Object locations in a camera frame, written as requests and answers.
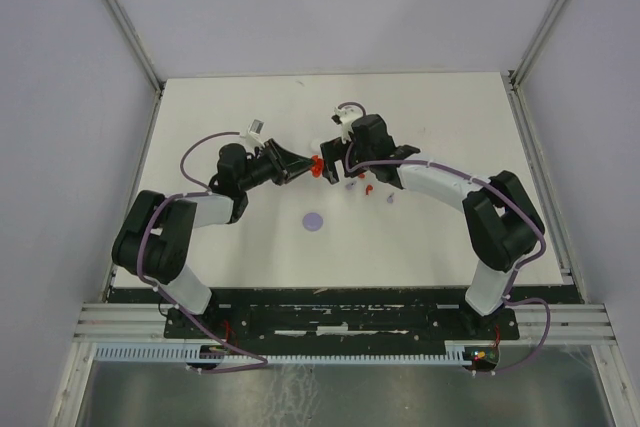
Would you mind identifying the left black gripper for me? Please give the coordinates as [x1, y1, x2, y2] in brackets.
[239, 138, 316, 192]

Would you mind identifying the orange round charging case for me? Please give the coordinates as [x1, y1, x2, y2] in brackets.
[310, 155, 325, 178]

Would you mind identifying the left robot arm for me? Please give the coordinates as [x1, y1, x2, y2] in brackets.
[111, 139, 316, 337]

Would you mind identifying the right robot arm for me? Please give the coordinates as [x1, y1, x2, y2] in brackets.
[320, 102, 546, 338]

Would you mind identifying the purple round charging case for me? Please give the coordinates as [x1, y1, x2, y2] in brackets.
[302, 212, 324, 232]

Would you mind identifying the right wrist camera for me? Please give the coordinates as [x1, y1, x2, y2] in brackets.
[332, 105, 364, 143]

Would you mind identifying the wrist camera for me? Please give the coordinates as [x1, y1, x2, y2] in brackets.
[332, 105, 364, 143]
[241, 119, 264, 148]

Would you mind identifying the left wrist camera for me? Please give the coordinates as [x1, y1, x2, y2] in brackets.
[241, 119, 264, 148]

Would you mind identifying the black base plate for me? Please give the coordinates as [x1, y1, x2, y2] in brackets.
[164, 288, 520, 355]

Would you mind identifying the right aluminium frame post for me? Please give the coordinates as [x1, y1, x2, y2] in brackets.
[507, 0, 601, 91]

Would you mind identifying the aluminium frame post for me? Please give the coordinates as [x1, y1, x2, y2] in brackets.
[74, 0, 166, 93]
[507, 0, 601, 91]

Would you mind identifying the white slotted cable duct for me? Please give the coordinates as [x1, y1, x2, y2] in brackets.
[93, 341, 474, 362]

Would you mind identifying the left aluminium frame post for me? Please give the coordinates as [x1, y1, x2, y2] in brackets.
[74, 0, 166, 93]

